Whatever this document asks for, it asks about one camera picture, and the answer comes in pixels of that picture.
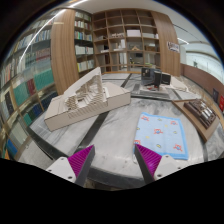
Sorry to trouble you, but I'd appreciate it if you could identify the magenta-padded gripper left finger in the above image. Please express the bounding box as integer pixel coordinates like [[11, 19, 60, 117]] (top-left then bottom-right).
[[45, 144, 96, 188]]

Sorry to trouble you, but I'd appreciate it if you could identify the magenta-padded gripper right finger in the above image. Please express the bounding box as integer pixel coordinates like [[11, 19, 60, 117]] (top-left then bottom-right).
[[134, 143, 190, 185]]

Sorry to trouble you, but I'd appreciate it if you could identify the light blue printed towel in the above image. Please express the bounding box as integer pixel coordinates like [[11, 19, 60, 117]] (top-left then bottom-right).
[[133, 112, 190, 161]]

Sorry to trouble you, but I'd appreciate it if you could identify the white layered architectural model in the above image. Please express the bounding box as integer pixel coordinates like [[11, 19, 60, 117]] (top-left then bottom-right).
[[43, 66, 132, 132]]

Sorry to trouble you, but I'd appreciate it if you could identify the brown model on wooden board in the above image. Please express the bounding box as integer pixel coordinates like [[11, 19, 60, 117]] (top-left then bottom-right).
[[171, 98, 221, 144]]

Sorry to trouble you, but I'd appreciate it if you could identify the black panel model, grey base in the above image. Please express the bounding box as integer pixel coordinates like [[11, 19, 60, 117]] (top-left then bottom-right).
[[130, 67, 175, 101]]

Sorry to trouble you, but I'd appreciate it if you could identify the small white architectural model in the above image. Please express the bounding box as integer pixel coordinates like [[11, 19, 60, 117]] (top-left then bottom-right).
[[169, 76, 190, 93]]

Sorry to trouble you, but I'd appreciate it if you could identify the red cabinet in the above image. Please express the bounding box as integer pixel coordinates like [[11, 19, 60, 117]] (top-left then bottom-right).
[[218, 94, 224, 113]]

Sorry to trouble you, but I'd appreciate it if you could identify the dark cabinet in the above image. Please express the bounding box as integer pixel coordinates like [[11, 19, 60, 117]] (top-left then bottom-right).
[[212, 88, 220, 103]]

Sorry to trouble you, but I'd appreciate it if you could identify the bookshelf with green books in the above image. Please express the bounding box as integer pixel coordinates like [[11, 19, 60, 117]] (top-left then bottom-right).
[[0, 9, 61, 161]]

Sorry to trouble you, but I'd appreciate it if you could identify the wooden shelf unit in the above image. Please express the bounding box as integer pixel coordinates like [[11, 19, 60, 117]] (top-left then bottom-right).
[[50, 8, 182, 96]]

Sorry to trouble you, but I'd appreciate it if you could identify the white wall sign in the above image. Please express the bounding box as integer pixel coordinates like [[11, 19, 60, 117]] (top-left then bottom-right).
[[166, 41, 182, 54]]

